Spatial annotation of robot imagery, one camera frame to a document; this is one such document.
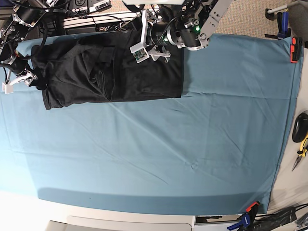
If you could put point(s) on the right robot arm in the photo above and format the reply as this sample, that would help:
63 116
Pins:
25 16

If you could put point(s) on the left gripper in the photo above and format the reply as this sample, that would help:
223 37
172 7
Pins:
158 32

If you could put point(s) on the grey foot pedal box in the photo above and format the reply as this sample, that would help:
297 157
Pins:
79 6

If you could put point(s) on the orange black clamp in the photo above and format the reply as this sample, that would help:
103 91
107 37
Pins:
295 49

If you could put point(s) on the black plastic bag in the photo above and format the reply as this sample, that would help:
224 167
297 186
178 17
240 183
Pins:
272 222

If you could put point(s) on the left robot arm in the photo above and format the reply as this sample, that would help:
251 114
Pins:
187 26

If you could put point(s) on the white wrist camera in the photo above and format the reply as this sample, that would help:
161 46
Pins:
139 52
7 88

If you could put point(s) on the teal table cloth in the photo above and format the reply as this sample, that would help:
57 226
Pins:
213 151

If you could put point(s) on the orange blue spring clamp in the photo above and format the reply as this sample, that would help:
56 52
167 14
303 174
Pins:
246 219

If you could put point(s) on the black T-shirt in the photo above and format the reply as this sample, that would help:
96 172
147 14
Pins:
101 69

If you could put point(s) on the black computer mouse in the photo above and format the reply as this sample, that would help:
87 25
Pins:
300 128

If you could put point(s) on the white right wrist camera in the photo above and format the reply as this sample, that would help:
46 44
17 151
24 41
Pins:
7 88

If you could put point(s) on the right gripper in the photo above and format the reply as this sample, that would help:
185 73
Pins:
23 72

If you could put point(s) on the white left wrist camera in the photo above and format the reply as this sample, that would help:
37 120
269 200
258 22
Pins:
139 52

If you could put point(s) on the blue black bar clamp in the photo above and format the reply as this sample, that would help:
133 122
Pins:
282 22

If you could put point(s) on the yellow handled pliers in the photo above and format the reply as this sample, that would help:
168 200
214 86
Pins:
301 152

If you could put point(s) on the white power strip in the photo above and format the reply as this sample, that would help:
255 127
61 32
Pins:
96 19

